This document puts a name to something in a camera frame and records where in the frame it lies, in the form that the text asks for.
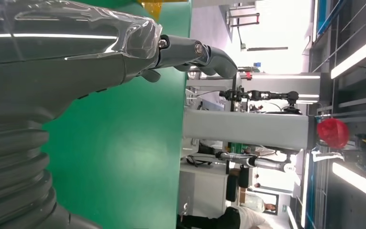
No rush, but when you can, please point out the white robot lift stand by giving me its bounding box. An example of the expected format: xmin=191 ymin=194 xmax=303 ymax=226
xmin=183 ymin=109 xmax=317 ymax=152

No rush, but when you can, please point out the ceiling light strip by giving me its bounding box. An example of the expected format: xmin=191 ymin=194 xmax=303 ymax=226
xmin=330 ymin=30 xmax=366 ymax=80
xmin=332 ymin=162 xmax=366 ymax=206

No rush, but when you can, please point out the person in doorway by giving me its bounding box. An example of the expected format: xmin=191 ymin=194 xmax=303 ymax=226
xmin=240 ymin=193 xmax=278 ymax=214

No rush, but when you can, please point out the red round lantern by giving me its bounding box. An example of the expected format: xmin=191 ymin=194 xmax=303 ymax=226
xmin=316 ymin=118 xmax=350 ymax=149

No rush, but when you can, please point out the yellow taped cardboard box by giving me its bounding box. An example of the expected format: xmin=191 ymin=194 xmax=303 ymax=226
xmin=138 ymin=0 xmax=188 ymax=20

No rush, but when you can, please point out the white cabinet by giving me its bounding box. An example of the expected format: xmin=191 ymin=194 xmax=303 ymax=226
xmin=179 ymin=163 xmax=231 ymax=219

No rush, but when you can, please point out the person in white shirt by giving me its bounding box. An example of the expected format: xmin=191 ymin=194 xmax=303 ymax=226
xmin=176 ymin=206 xmax=274 ymax=229

